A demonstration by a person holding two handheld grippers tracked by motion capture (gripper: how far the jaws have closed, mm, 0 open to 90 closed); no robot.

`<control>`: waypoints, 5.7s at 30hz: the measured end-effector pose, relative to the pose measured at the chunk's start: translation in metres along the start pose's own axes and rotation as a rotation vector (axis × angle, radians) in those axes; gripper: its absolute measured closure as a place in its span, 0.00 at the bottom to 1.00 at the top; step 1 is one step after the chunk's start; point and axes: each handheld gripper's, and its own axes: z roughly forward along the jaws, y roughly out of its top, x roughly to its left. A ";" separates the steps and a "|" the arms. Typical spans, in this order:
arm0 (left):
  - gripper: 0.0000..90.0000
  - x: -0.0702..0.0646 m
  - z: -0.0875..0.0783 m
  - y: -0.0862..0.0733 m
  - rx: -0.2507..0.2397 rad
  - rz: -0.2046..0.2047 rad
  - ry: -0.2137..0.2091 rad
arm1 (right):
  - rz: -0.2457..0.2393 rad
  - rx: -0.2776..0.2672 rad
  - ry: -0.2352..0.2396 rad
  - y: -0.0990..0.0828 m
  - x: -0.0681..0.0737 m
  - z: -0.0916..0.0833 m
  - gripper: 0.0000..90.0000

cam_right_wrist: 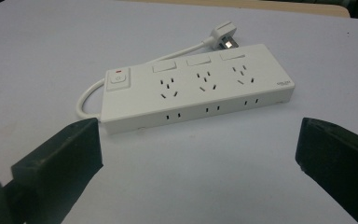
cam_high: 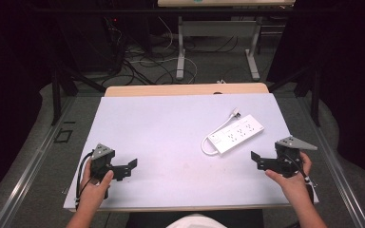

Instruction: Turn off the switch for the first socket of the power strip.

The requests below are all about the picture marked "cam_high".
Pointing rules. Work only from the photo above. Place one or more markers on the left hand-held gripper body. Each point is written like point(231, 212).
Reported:
point(101, 160)

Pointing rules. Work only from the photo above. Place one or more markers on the white metal desk frame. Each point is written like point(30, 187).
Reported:
point(217, 30)

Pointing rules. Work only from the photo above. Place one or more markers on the person's right hand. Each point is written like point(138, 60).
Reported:
point(294, 185)

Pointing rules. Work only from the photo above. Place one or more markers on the white table mat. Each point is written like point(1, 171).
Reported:
point(164, 148)

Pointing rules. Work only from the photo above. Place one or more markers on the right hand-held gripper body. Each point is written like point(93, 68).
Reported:
point(287, 158)

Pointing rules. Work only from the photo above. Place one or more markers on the person's white shirt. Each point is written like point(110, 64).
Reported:
point(196, 221)

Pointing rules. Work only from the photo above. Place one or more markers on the person's left hand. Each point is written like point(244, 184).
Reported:
point(92, 190)

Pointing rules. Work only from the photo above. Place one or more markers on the white power strip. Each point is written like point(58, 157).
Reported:
point(238, 134)

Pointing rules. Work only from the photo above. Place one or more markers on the person's dark lap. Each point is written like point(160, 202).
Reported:
point(145, 220)

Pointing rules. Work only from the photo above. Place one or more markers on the black metal stand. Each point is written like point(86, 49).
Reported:
point(66, 88)
point(307, 88)

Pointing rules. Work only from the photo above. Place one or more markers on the black computer tower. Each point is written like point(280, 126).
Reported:
point(92, 41)

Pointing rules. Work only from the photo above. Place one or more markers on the wooden table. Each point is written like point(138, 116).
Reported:
point(177, 89)

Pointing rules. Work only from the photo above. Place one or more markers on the metal floor rail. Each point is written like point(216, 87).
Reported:
point(336, 171)
point(22, 177)

